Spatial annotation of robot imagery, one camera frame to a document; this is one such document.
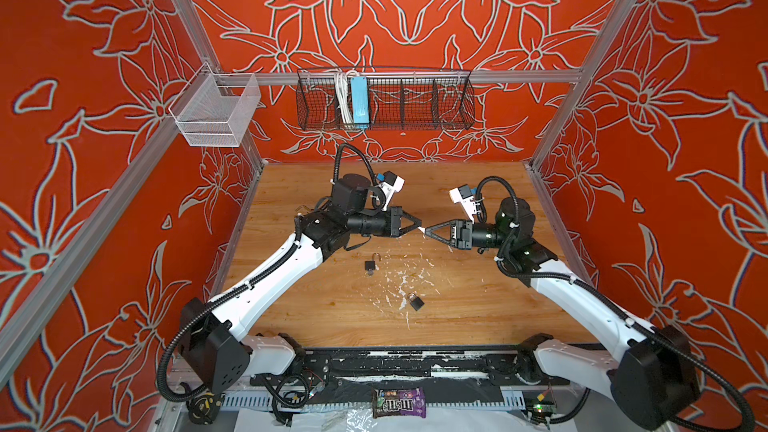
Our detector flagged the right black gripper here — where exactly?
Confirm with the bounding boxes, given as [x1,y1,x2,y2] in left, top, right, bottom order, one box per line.
[426,220,517,255]

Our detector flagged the dark padlock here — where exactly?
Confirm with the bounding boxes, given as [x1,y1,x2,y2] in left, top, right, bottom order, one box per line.
[407,293,425,311]
[364,252,382,276]

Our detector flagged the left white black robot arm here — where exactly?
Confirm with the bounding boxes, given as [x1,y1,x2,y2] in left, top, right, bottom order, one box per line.
[155,152,421,403]

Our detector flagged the small electronics board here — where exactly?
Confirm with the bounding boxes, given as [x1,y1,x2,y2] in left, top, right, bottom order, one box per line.
[523,394,557,427]

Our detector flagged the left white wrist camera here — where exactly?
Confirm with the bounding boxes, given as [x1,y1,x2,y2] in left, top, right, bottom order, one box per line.
[377,171,405,211]

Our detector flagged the white mesh wall basket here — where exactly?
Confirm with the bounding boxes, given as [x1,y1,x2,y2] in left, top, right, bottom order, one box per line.
[169,67,261,148]

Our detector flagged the black wire wall basket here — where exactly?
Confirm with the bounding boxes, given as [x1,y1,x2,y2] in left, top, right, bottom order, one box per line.
[295,66,476,131]

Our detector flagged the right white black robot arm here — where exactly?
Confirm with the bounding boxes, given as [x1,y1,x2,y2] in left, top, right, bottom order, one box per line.
[423,176,756,431]

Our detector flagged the m&m candy bag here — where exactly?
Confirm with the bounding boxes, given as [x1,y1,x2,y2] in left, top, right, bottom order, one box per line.
[372,387,427,419]

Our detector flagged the light blue box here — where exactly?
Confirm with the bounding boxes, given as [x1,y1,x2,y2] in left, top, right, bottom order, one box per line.
[349,75,370,130]

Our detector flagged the yellow black tape measure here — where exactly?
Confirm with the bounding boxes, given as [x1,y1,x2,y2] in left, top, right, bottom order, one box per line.
[186,392,225,425]

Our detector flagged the white coiled cable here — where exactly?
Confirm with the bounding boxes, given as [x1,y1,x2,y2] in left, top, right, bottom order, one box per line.
[333,71,355,126]

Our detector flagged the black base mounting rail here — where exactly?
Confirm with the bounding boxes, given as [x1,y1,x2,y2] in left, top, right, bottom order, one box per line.
[287,346,571,388]

